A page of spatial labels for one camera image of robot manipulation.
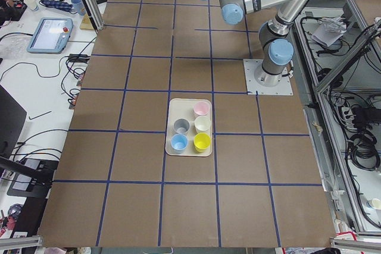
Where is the black allen key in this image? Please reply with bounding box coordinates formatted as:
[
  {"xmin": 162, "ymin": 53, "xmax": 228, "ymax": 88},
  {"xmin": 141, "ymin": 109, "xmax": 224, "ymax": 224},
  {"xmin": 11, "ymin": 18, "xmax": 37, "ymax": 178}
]
[{"xmin": 28, "ymin": 111, "xmax": 52, "ymax": 120}]

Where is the cream plastic tray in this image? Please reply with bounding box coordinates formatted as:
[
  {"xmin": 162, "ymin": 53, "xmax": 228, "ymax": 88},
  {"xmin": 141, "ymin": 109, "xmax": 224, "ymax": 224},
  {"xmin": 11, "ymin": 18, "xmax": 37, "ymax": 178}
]
[{"xmin": 165, "ymin": 98, "xmax": 213, "ymax": 157}]

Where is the pale green plastic cup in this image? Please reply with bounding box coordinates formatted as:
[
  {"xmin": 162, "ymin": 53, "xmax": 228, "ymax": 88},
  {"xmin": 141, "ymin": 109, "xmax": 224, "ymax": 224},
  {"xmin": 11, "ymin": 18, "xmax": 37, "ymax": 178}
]
[{"xmin": 194, "ymin": 116, "xmax": 211, "ymax": 133}]

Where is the yellow plastic cup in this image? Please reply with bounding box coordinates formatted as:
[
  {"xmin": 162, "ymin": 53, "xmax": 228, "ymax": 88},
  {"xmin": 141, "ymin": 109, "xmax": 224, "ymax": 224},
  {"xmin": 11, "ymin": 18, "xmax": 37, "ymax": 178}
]
[{"xmin": 193, "ymin": 133, "xmax": 211, "ymax": 153}]

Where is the wooden mug tree stand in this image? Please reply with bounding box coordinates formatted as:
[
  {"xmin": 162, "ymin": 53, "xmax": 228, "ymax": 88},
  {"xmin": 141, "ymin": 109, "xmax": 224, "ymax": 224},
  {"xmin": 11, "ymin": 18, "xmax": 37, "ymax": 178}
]
[{"xmin": 79, "ymin": 7, "xmax": 96, "ymax": 31}]

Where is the pink plastic cup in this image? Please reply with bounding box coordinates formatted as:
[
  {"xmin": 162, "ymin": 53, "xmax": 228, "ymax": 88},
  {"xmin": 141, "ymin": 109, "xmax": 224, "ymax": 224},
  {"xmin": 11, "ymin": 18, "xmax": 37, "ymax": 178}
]
[{"xmin": 193, "ymin": 101, "xmax": 210, "ymax": 118}]

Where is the grey plastic cup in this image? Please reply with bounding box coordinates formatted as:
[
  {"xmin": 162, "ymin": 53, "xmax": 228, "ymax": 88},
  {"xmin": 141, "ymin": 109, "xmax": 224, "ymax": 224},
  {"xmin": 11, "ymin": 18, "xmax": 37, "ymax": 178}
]
[{"xmin": 173, "ymin": 118, "xmax": 191, "ymax": 134}]

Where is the blue cup on desk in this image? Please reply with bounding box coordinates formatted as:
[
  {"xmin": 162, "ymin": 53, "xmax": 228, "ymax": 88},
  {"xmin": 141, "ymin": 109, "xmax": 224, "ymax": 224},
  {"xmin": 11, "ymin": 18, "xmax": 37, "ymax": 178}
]
[{"xmin": 71, "ymin": 0, "xmax": 86, "ymax": 15}]

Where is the black monitor stand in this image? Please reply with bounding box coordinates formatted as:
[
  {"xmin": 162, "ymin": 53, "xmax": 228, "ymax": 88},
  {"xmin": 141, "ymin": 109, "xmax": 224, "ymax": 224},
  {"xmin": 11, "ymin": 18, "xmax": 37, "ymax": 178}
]
[{"xmin": 1, "ymin": 87, "xmax": 58, "ymax": 198}]

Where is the blue checked cloth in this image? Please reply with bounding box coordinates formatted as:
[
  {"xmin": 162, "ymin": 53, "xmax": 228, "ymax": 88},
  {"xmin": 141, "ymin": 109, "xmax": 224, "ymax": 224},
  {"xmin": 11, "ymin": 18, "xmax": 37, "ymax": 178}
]
[{"xmin": 39, "ymin": 0, "xmax": 73, "ymax": 12}]

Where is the blue teach pendant near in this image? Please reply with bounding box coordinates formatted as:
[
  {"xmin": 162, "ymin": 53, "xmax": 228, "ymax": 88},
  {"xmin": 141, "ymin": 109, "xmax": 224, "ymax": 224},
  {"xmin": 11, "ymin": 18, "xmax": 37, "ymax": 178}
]
[{"xmin": 26, "ymin": 17, "xmax": 73, "ymax": 54}]

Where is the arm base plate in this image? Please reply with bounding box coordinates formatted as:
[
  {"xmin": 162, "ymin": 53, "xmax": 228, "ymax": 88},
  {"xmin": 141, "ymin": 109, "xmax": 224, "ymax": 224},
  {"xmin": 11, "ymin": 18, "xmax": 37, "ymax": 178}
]
[{"xmin": 243, "ymin": 59, "xmax": 293, "ymax": 96}]

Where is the white paper cup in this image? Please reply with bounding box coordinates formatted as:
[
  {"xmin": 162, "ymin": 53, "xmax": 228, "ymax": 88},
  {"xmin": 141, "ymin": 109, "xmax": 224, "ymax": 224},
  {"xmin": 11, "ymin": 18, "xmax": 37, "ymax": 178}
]
[{"xmin": 23, "ymin": 0, "xmax": 39, "ymax": 12}]

